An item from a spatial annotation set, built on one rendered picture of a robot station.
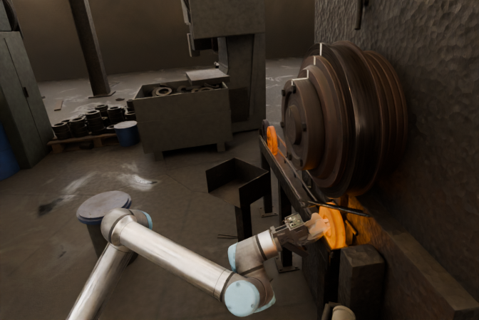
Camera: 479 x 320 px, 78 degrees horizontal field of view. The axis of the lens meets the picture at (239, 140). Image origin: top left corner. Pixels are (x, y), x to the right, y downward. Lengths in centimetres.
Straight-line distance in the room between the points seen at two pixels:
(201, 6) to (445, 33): 287
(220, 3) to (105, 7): 809
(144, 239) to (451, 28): 100
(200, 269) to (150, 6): 1033
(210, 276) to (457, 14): 87
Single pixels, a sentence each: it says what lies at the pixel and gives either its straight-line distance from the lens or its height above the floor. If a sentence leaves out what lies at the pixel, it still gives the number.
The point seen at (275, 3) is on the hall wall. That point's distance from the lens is 1115.
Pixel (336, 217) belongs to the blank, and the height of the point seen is 80.
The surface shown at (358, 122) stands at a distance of 75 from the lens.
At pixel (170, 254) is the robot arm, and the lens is 104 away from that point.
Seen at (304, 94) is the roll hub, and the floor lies 123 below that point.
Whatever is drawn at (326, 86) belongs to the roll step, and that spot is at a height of 125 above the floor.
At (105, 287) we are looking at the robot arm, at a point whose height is 52.
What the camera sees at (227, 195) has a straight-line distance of 156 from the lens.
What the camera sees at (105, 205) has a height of 43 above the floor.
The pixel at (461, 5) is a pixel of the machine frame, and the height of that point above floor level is 142.
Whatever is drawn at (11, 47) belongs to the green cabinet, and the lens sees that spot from 439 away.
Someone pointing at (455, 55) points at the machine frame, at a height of 133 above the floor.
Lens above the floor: 143
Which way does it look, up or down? 22 degrees down
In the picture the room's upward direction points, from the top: 5 degrees counter-clockwise
